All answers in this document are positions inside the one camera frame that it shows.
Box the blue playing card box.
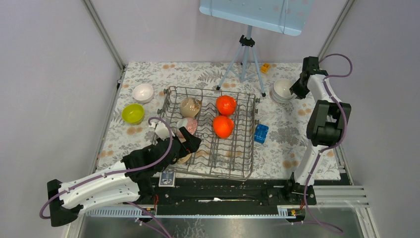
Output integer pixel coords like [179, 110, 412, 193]
[158, 171, 176, 187]

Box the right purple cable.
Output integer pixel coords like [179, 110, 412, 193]
[292, 53, 354, 235]

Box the light blue tripod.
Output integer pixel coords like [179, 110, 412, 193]
[216, 25, 266, 97]

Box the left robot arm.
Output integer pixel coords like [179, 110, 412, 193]
[40, 127, 202, 227]

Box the white ribbed bowl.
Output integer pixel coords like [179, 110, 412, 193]
[273, 78, 293, 100]
[270, 89, 294, 104]

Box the blue toy block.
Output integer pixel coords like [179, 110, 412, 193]
[254, 124, 269, 144]

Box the grey wire dish rack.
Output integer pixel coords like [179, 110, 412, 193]
[157, 86, 259, 181]

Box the beige patterned bowl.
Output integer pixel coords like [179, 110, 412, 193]
[177, 154, 192, 164]
[180, 97, 202, 118]

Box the far beige patterned bowl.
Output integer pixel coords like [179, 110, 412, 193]
[180, 97, 202, 118]

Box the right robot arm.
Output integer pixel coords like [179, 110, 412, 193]
[284, 56, 352, 204]

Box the yellow-green bowl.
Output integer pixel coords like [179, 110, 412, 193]
[121, 104, 145, 124]

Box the floral tablecloth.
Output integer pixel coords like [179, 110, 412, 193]
[96, 62, 315, 179]

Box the light blue board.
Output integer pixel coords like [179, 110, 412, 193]
[199, 0, 314, 36]

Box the orange toy block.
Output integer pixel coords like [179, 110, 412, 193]
[260, 63, 271, 73]

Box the pink patterned bowl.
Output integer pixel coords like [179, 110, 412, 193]
[176, 118, 198, 138]

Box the near beige patterned bowl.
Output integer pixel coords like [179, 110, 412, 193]
[177, 154, 192, 164]

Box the orange bowl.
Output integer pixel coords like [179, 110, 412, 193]
[216, 95, 237, 117]
[212, 116, 234, 138]

